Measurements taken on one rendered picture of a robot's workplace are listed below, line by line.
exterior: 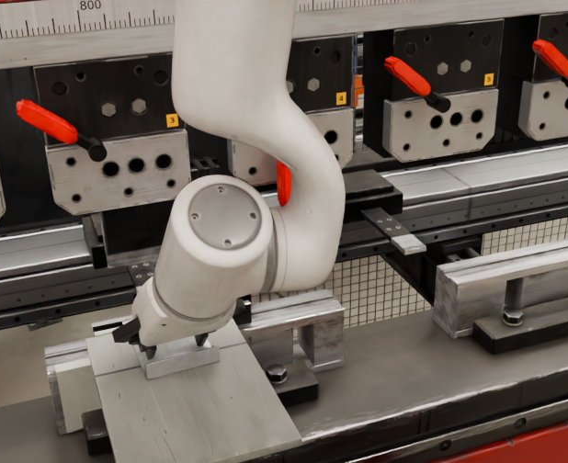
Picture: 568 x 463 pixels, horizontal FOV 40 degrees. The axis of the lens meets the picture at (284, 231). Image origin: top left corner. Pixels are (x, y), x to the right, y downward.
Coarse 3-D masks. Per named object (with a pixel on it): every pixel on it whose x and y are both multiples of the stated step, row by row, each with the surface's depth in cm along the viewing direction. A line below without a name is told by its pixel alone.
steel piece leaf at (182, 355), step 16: (192, 336) 94; (144, 352) 91; (160, 352) 91; (176, 352) 91; (192, 352) 88; (208, 352) 88; (144, 368) 88; (160, 368) 87; (176, 368) 88; (192, 368) 88
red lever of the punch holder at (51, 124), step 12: (24, 108) 75; (36, 108) 75; (36, 120) 76; (48, 120) 76; (60, 120) 77; (48, 132) 77; (60, 132) 77; (72, 132) 77; (84, 144) 79; (96, 144) 79; (96, 156) 79
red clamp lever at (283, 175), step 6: (282, 168) 87; (282, 174) 88; (288, 174) 88; (282, 180) 88; (288, 180) 88; (282, 186) 88; (288, 186) 88; (282, 192) 89; (288, 192) 89; (282, 198) 89; (288, 198) 89; (282, 204) 89
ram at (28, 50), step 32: (0, 0) 74; (32, 0) 75; (448, 0) 90; (480, 0) 92; (512, 0) 93; (544, 0) 95; (64, 32) 77; (96, 32) 78; (128, 32) 79; (160, 32) 80; (320, 32) 86; (352, 32) 88; (0, 64) 76; (32, 64) 77
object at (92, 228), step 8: (96, 216) 118; (88, 224) 118; (96, 224) 115; (88, 232) 116; (96, 232) 113; (88, 240) 114; (96, 240) 113; (88, 248) 116; (96, 248) 112; (104, 248) 112; (96, 256) 112; (104, 256) 113; (96, 264) 113; (104, 264) 113; (136, 264) 110; (144, 264) 110; (152, 264) 110; (136, 272) 108; (144, 272) 108; (152, 272) 108; (136, 280) 106; (144, 280) 106; (136, 288) 104
